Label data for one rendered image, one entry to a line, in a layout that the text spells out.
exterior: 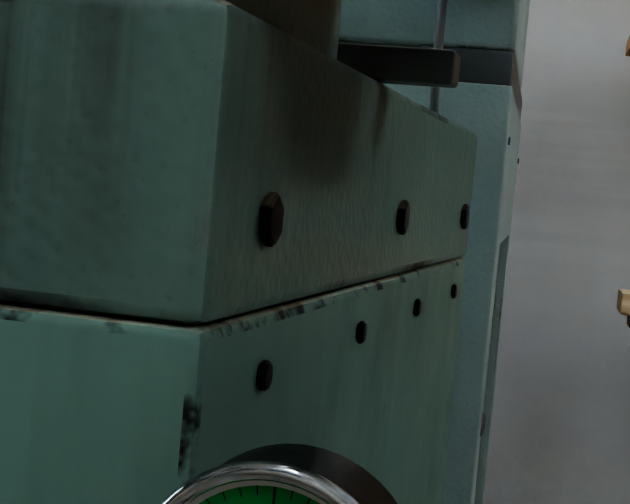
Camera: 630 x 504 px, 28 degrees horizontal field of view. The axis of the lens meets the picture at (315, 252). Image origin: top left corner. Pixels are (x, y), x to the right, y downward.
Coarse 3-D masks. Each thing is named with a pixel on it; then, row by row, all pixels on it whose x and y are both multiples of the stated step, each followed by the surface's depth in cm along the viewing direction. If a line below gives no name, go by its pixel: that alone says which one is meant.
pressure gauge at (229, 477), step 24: (240, 456) 29; (264, 456) 28; (288, 456) 28; (312, 456) 29; (336, 456) 29; (192, 480) 27; (216, 480) 27; (240, 480) 27; (264, 480) 27; (288, 480) 27; (312, 480) 27; (336, 480) 27; (360, 480) 28
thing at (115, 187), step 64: (0, 0) 35; (64, 0) 35; (128, 0) 34; (192, 0) 34; (0, 64) 35; (64, 64) 35; (128, 64) 34; (192, 64) 34; (256, 64) 36; (320, 64) 43; (0, 128) 35; (64, 128) 35; (128, 128) 34; (192, 128) 34; (256, 128) 37; (320, 128) 44; (384, 128) 56; (448, 128) 75; (0, 192) 35; (64, 192) 35; (128, 192) 34; (192, 192) 34; (256, 192) 38; (320, 192) 45; (384, 192) 57; (448, 192) 77; (0, 256) 35; (64, 256) 35; (128, 256) 34; (192, 256) 34; (256, 256) 38; (320, 256) 46; (384, 256) 59; (448, 256) 81; (192, 320) 34
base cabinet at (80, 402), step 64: (0, 320) 36; (64, 320) 35; (128, 320) 35; (256, 320) 39; (320, 320) 47; (384, 320) 60; (448, 320) 84; (0, 384) 36; (64, 384) 35; (128, 384) 35; (192, 384) 34; (256, 384) 40; (320, 384) 48; (384, 384) 62; (448, 384) 87; (0, 448) 36; (64, 448) 35; (128, 448) 35; (192, 448) 34; (384, 448) 64
